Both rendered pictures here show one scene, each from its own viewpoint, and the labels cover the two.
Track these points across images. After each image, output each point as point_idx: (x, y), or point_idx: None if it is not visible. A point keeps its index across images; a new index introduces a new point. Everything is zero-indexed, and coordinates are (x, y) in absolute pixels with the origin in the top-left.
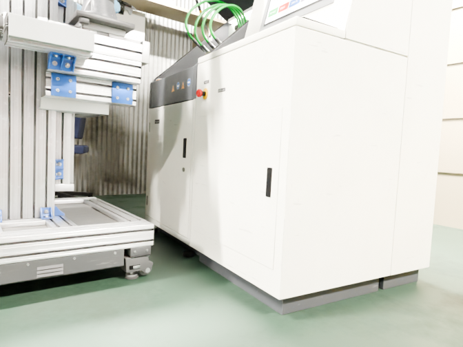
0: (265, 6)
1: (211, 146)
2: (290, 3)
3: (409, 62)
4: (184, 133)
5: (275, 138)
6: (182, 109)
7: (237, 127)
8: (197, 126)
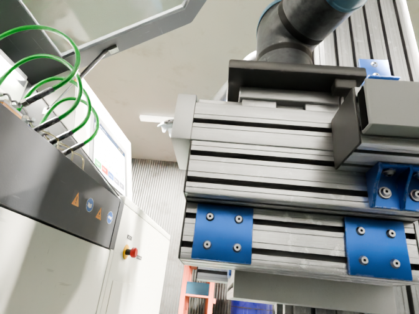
0: (88, 143)
1: None
2: (108, 173)
3: None
4: (84, 305)
5: (156, 311)
6: (88, 257)
7: (142, 301)
8: (108, 294)
